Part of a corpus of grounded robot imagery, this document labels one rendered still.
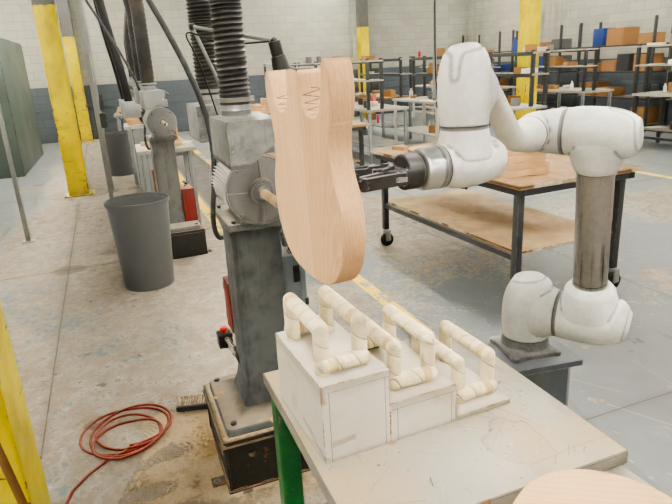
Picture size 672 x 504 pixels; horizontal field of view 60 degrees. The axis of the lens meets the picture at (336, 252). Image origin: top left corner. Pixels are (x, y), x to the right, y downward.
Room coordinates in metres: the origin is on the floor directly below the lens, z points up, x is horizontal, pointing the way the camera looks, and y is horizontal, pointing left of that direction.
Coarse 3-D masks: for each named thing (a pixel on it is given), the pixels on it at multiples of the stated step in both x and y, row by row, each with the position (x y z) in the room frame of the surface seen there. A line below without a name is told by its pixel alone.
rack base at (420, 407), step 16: (384, 352) 1.24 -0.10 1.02; (416, 384) 1.09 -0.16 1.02; (432, 384) 1.08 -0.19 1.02; (448, 384) 1.08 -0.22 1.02; (400, 400) 1.03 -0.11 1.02; (416, 400) 1.04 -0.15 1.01; (432, 400) 1.06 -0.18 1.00; (448, 400) 1.07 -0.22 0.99; (400, 416) 1.03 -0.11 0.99; (416, 416) 1.04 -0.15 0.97; (432, 416) 1.06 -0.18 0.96; (448, 416) 1.07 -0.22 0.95; (400, 432) 1.03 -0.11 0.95; (416, 432) 1.04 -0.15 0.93
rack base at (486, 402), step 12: (444, 372) 1.27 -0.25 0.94; (468, 372) 1.26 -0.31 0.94; (480, 396) 1.15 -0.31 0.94; (492, 396) 1.15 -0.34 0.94; (504, 396) 1.15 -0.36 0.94; (456, 408) 1.11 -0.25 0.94; (468, 408) 1.11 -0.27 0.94; (480, 408) 1.11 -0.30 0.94; (492, 408) 1.12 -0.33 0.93; (456, 420) 1.08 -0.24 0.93
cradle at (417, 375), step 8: (416, 368) 1.09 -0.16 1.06; (424, 368) 1.09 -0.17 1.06; (432, 368) 1.09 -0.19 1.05; (400, 376) 1.06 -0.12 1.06; (408, 376) 1.07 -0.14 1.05; (416, 376) 1.07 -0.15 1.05; (424, 376) 1.08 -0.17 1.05; (432, 376) 1.09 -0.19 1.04; (392, 384) 1.06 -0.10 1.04; (400, 384) 1.06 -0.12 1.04; (408, 384) 1.06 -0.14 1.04
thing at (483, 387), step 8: (472, 384) 1.15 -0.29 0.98; (480, 384) 1.15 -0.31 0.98; (488, 384) 1.15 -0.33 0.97; (496, 384) 1.16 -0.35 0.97; (456, 392) 1.13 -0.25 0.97; (464, 392) 1.12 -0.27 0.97; (472, 392) 1.13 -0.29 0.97; (480, 392) 1.13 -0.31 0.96; (488, 392) 1.15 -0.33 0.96; (456, 400) 1.13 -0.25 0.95; (464, 400) 1.12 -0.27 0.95
